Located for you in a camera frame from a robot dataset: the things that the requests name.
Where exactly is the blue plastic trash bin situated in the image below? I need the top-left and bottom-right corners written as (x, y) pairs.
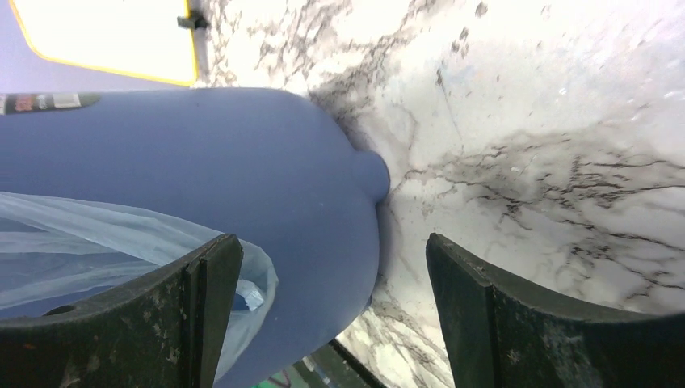
top-left (1, 88), bottom-right (389, 387)

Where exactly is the yellow-framed whiteboard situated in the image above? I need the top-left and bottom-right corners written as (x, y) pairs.
top-left (9, 0), bottom-right (200, 86)

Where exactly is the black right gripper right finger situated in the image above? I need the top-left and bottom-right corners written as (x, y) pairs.
top-left (426, 233), bottom-right (684, 387)

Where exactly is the black metal mounting rail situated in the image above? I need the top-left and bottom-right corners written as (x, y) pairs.
top-left (292, 340), bottom-right (386, 388)

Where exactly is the light blue trash bag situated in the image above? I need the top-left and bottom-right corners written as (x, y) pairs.
top-left (0, 192), bottom-right (279, 382)

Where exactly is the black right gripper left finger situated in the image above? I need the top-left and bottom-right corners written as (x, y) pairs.
top-left (1, 234), bottom-right (243, 387)

